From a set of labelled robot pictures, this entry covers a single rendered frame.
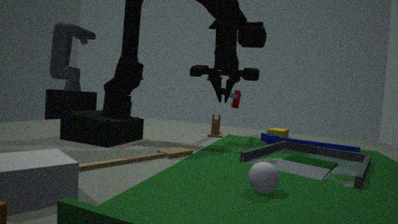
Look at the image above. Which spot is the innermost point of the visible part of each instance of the red putter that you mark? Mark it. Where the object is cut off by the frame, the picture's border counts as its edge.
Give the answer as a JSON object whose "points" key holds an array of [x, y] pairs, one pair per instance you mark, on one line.
{"points": [[235, 97]]}

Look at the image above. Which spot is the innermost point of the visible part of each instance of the yellow flat block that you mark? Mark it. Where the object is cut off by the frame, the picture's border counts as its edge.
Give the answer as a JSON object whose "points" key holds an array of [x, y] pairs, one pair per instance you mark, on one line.
{"points": [[283, 133]]}

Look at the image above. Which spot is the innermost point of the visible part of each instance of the green flat mat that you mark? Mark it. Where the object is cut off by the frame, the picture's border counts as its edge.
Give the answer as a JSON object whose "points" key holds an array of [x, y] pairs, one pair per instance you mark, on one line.
{"points": [[211, 187]]}

